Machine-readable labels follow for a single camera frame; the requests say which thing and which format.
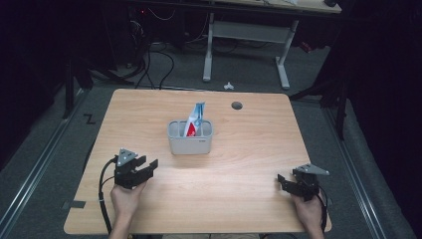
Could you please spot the white red blue toothpaste tube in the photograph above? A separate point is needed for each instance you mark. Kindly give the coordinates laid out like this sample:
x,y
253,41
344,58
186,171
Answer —
x,y
194,121

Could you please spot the black tape strip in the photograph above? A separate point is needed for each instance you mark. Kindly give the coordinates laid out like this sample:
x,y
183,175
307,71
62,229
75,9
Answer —
x,y
78,204

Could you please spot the metal floor rail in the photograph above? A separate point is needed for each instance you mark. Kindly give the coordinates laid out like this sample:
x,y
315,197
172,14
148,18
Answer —
x,y
36,169
356,179

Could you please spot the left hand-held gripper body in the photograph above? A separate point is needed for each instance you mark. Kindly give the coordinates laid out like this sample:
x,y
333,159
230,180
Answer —
x,y
127,172

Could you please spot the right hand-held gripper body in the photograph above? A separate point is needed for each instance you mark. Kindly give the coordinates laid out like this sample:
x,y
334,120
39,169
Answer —
x,y
308,182

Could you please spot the person's right hand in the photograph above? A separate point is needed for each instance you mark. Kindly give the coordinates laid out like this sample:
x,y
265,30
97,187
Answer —
x,y
308,212

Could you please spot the small red object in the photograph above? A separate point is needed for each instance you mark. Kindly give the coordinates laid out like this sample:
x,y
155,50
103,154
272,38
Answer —
x,y
305,47

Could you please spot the black zigzag tape mark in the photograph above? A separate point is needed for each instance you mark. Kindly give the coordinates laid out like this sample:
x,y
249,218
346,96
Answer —
x,y
89,119

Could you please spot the small white scrap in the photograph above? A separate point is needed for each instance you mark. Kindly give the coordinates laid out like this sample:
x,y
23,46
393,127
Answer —
x,y
228,86

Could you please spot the person's left hand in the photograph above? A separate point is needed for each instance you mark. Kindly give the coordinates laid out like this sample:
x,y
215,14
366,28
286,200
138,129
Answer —
x,y
126,199

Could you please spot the black metal stand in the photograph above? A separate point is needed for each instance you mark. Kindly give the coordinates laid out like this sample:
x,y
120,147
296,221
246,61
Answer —
x,y
341,109
68,96

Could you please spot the grey plastic holder box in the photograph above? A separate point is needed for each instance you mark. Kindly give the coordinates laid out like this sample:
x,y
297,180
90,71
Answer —
x,y
190,146

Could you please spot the desk with white metal frame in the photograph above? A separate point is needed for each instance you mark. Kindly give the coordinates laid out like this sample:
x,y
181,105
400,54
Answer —
x,y
247,31

